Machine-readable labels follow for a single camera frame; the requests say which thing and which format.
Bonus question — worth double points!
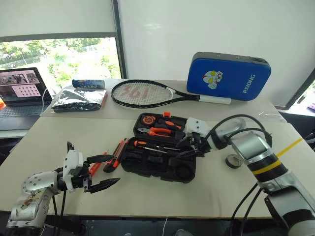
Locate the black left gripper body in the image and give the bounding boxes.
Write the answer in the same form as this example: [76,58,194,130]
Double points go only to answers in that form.
[70,161,93,194]

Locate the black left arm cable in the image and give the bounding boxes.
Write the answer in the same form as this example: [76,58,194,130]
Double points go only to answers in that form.
[52,188,67,217]

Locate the black cloth in plastic bag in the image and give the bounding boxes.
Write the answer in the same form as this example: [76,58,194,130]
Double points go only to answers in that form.
[51,88,108,114]

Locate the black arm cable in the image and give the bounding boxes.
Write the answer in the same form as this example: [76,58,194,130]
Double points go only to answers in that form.
[208,114,273,148]
[52,188,67,217]

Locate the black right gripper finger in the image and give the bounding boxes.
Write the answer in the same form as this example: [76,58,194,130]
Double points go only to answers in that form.
[176,137,194,148]
[177,149,205,158]

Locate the orange handled pliers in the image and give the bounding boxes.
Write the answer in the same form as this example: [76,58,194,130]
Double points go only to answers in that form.
[137,127,173,138]

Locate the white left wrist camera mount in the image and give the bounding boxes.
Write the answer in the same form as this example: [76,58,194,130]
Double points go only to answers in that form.
[62,149,84,193]

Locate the black electrical tape roll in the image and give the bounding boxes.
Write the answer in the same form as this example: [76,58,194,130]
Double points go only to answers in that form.
[224,154,243,170]

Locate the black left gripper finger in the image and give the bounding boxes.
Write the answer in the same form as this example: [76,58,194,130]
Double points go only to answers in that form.
[86,153,115,165]
[89,177,121,194]

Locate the black plastic tool case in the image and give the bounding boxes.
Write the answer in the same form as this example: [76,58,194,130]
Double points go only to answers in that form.
[120,112,197,184]

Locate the white roller blind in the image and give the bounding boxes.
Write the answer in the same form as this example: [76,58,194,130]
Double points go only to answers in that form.
[0,0,117,38]

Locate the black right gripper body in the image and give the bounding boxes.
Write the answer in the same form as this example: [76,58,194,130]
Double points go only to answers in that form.
[188,132,207,153]

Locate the orange black tape measure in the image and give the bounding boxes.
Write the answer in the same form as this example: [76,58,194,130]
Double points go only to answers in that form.
[141,115,156,126]

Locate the long orange black screwdriver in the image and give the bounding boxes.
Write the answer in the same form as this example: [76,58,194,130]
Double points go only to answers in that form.
[132,140,182,151]

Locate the white laptop cable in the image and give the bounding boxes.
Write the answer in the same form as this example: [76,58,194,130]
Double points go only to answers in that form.
[41,88,50,109]

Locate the black office chair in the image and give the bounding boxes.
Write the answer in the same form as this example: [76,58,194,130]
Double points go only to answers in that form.
[303,124,315,151]

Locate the dark open laptop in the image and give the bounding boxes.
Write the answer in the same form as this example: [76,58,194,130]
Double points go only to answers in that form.
[0,67,54,131]

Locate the blue kick pad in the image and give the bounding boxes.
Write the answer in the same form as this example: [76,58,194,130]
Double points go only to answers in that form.
[186,51,272,102]

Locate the blue printed cylinder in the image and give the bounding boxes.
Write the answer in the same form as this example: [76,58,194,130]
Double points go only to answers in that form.
[71,79,105,90]

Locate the black white tennis racket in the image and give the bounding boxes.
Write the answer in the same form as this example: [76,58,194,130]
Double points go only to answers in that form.
[110,79,232,109]

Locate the dark window frame post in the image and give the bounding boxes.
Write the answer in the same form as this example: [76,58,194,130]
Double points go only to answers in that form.
[111,0,127,80]

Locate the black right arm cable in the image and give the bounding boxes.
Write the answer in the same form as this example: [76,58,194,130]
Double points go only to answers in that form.
[208,114,273,148]

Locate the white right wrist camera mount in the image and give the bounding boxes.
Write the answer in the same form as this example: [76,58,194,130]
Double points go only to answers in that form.
[184,118,213,141]

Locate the small orange hand tool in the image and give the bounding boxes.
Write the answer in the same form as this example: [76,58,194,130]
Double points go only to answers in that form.
[88,151,109,177]

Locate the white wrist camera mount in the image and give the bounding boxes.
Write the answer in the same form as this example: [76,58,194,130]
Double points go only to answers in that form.
[184,118,213,141]
[62,149,84,193]

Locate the orange black utility knife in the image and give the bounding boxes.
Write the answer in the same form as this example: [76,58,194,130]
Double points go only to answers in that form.
[102,138,129,173]

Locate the short orange black screwdriver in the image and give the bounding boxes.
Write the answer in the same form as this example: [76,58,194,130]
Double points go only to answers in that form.
[157,118,183,131]

